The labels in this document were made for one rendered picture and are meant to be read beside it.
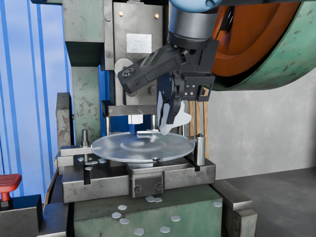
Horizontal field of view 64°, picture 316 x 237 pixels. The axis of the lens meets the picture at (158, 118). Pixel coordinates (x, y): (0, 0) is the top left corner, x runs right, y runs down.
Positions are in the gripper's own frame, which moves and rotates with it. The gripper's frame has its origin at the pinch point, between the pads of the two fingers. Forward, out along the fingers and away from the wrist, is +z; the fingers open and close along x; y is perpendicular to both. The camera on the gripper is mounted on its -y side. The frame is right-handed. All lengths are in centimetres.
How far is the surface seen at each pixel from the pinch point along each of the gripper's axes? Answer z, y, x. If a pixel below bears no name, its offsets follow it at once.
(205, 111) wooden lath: 68, 82, 102
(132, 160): 9.4, -5.0, 1.3
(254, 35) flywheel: -13.3, 38.3, 26.3
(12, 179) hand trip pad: 13.4, -30.3, 4.2
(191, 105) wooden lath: 64, 70, 106
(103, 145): 16.4, -9.5, 15.6
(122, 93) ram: 4.0, -3.4, 23.0
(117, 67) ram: -2.9, -4.6, 25.0
